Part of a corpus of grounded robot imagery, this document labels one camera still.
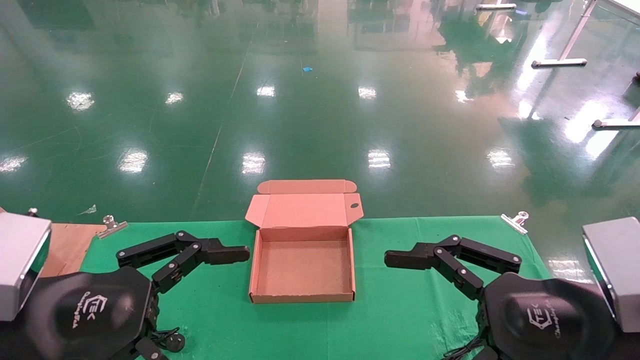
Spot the black power cord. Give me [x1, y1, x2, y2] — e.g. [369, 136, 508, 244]
[150, 327, 187, 353]

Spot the metal table leg with foot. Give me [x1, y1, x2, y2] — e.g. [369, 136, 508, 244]
[592, 107, 640, 130]
[531, 0, 598, 69]

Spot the open brown cardboard box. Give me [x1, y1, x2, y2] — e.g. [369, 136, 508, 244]
[245, 179, 364, 304]

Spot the silver metal binder clip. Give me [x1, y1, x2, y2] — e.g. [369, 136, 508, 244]
[501, 211, 530, 236]
[96, 215, 128, 240]

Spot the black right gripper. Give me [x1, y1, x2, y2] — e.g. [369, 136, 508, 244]
[472, 272, 616, 360]

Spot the green table cloth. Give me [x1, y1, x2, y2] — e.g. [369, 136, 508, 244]
[79, 216, 553, 360]

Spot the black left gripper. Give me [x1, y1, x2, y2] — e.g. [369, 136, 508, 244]
[22, 230, 251, 360]

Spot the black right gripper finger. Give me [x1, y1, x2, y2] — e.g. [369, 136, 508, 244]
[384, 234, 523, 302]

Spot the white table edge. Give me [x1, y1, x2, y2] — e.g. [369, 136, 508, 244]
[600, 0, 640, 18]

